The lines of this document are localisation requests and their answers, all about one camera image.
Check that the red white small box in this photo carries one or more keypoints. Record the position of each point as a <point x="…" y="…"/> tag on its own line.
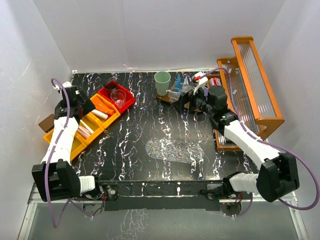
<point x="214" y="81"/>

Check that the brown square coaster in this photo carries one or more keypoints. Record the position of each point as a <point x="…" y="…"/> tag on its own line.
<point x="47" y="124"/>

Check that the black front mounting rail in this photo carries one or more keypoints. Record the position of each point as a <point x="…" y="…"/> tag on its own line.
<point x="168" y="195"/>

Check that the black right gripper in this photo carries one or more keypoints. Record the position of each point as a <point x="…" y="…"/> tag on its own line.
<point x="187" y="97"/>

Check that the black cup in bin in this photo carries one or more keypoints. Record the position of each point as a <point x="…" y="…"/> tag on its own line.
<point x="111" y="85"/>

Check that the orange plastic organizer bin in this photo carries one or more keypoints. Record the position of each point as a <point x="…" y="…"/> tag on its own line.
<point x="95" y="122"/>

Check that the orange wooden tiered shelf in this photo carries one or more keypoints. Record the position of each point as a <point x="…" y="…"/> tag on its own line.
<point x="248" y="89"/>

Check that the blue toothpaste tube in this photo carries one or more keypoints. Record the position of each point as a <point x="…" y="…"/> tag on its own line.
<point x="178" y="86"/>

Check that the silver toothpaste tube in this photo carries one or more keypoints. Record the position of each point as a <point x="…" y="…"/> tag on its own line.
<point x="186" y="83"/>

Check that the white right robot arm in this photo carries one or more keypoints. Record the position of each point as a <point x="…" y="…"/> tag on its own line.
<point x="277" y="171"/>

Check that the orange toothpaste tube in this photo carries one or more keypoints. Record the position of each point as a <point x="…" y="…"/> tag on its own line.
<point x="100" y="106"/>

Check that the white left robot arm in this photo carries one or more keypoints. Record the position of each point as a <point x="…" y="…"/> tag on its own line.
<point x="55" y="177"/>

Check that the red plastic bin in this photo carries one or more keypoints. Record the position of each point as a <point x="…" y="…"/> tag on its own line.
<point x="130" y="99"/>

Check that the glittery oval mat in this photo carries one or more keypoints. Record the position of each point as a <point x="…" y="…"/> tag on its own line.
<point x="174" y="150"/>

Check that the clear drinking glass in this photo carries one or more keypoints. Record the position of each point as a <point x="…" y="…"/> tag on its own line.
<point x="118" y="96"/>

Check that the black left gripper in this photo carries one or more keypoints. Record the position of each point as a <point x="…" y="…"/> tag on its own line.
<point x="88" y="107"/>

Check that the green plastic cup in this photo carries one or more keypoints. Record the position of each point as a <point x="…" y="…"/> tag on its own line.
<point x="162" y="82"/>

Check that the brown oval wooden tray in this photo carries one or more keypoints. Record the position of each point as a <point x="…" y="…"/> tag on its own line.
<point x="166" y="100"/>

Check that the light blue toothbrush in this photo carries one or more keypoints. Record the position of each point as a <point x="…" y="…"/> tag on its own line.
<point x="173" y="92"/>

